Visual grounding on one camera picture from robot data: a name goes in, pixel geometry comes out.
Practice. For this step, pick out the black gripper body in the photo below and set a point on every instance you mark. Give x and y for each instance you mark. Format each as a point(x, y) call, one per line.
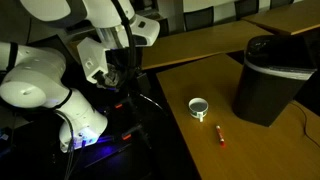
point(121, 70)

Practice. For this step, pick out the red marker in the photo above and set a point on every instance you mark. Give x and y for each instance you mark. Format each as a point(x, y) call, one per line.
point(220, 135)

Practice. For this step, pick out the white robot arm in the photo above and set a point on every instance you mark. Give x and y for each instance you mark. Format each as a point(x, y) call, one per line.
point(33, 74)

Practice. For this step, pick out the white mug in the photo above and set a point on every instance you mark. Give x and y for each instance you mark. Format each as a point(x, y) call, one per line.
point(198, 108)

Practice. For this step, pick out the black office chair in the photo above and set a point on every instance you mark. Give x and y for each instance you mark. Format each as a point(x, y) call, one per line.
point(199, 19)
point(246, 7)

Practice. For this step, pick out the black trash bin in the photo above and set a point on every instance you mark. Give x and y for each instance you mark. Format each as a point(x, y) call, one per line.
point(274, 70)

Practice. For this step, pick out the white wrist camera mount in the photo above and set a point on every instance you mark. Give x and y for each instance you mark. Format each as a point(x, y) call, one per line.
point(93, 59)

